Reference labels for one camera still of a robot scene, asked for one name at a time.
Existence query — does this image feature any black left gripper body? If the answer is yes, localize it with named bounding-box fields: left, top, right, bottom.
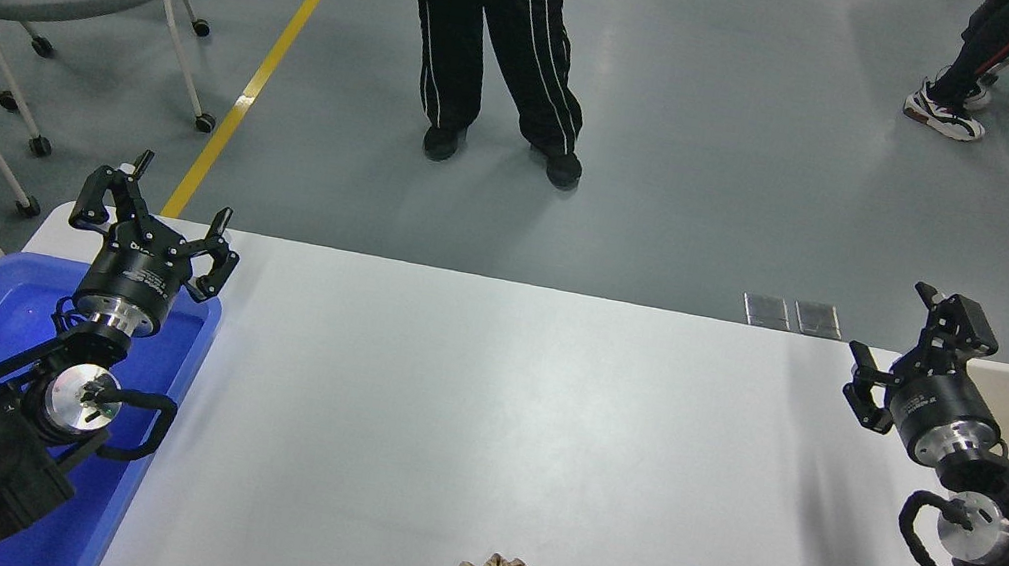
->
left=72, top=212, right=201, bottom=332

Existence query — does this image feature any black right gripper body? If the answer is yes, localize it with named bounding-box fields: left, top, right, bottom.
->
left=882, top=364, right=1008, bottom=463

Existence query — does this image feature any metal floor plate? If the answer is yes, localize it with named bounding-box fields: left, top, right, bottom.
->
left=739, top=292, right=796, bottom=333
left=790, top=299, right=846, bottom=341

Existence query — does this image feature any blue plastic tray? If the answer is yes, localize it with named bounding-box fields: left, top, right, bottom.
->
left=0, top=247, right=229, bottom=566

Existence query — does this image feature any person with white shoes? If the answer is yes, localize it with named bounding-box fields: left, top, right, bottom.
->
left=899, top=0, right=1009, bottom=149

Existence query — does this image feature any standing person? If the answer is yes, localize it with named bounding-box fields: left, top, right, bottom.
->
left=370, top=0, right=611, bottom=195

